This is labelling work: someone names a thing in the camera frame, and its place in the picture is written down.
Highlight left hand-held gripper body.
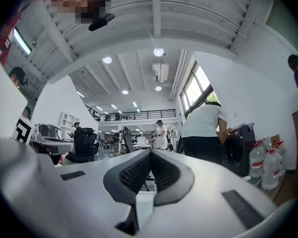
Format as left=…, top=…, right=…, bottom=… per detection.
left=12, top=117, right=58, bottom=156

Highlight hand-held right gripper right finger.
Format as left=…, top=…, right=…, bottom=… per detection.
left=139, top=149, right=280, bottom=238

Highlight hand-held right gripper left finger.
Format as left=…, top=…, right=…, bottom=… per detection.
left=52, top=149, right=152, bottom=238

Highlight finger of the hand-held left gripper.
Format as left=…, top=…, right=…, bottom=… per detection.
left=43, top=137, right=75, bottom=154

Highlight black mesh office chair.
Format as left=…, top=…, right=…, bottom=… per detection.
left=66, top=127, right=99, bottom=163

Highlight white shelf unit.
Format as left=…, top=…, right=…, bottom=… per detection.
left=59, top=111, right=80, bottom=133

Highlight group of ceiling strip lights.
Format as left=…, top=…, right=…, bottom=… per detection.
left=75, top=90, right=140, bottom=113

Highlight black equipment case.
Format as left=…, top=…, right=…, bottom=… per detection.
left=224, top=125, right=256, bottom=178

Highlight black mezzanine railing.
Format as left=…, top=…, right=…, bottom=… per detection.
left=85, top=105, right=177, bottom=122

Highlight long ceiling lamp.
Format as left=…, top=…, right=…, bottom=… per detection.
left=13, top=27, right=32, bottom=56

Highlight person's red shirt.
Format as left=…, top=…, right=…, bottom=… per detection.
left=0, top=2, right=30, bottom=65

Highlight large window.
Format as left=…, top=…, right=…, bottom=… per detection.
left=180, top=60, right=220, bottom=120

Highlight white ceiling air conditioner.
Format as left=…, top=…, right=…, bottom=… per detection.
left=152, top=62, right=170, bottom=83

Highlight white ceiling pipes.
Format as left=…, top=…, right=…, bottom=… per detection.
left=168, top=50, right=192, bottom=102

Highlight black head-worn camera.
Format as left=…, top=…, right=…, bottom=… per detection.
left=88, top=0, right=116, bottom=32

